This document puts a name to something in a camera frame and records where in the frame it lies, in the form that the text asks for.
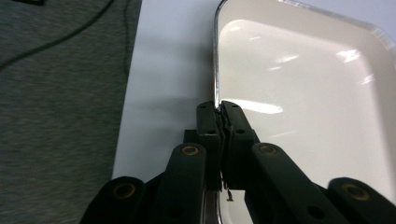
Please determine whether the white square plate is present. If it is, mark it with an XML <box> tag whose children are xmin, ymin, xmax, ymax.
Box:
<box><xmin>212</xmin><ymin>0</ymin><xmax>396</xmax><ymax>224</ymax></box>

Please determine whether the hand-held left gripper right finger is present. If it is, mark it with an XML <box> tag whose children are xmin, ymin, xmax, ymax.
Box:
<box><xmin>219</xmin><ymin>99</ymin><xmax>262</xmax><ymax>191</ymax></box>

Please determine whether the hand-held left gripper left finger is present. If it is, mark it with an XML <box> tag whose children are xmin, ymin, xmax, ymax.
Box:
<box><xmin>183</xmin><ymin>100</ymin><xmax>225</xmax><ymax>191</ymax></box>

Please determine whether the white table mat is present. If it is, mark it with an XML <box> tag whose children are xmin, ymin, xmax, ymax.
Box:
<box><xmin>111</xmin><ymin>0</ymin><xmax>396</xmax><ymax>188</ymax></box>

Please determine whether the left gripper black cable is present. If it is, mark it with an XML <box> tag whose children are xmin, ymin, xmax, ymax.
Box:
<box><xmin>0</xmin><ymin>0</ymin><xmax>116</xmax><ymax>71</ymax></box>

